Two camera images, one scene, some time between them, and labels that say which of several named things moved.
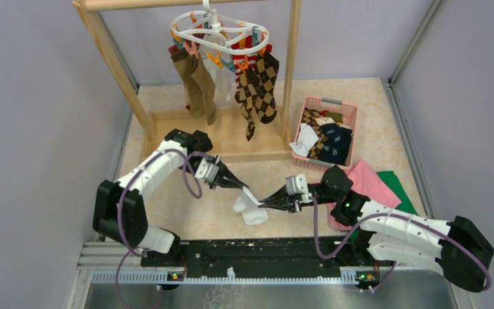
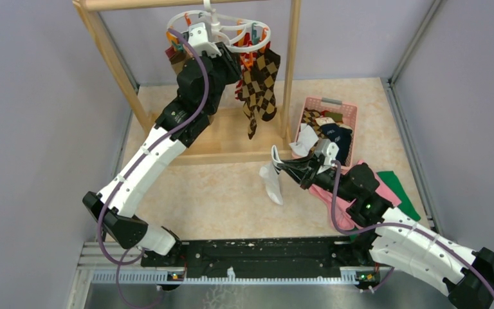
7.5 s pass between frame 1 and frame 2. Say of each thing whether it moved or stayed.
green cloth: stayed
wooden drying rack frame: stayed
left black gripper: moved
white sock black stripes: moved
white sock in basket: stayed
